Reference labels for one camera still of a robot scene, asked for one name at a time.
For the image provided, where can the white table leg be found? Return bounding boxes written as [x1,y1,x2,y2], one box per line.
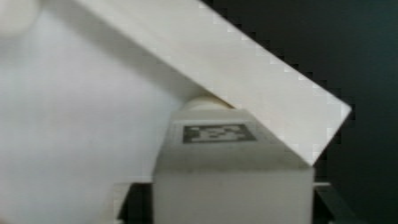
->
[152,97,314,224]

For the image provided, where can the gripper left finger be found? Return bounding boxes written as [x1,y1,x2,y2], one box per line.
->
[115,183,154,224]

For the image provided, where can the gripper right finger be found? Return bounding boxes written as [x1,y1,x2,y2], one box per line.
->
[312,182,358,224]

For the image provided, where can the white square tabletop part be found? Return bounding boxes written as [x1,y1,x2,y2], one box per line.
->
[0,0,349,224]

